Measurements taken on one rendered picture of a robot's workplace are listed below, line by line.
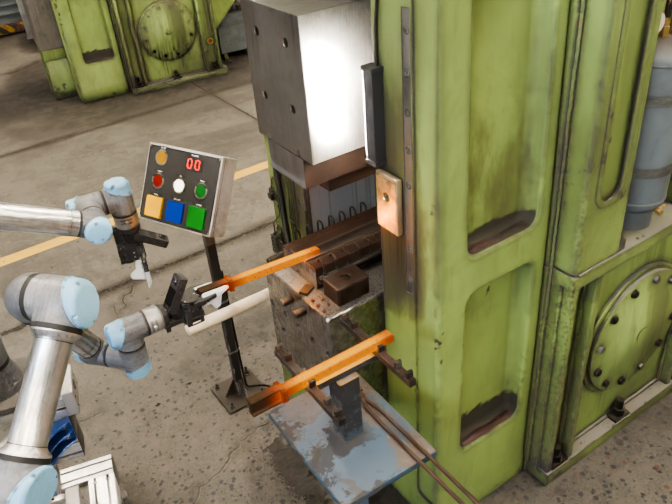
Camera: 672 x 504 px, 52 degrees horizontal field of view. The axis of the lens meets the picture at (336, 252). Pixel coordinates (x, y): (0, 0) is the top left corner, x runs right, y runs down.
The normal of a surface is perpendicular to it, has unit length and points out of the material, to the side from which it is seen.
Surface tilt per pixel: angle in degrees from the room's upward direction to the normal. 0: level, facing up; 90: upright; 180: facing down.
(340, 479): 0
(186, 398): 0
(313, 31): 90
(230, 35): 90
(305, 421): 0
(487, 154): 89
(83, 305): 85
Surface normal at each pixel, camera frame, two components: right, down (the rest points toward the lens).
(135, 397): -0.07, -0.83
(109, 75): 0.48, 0.46
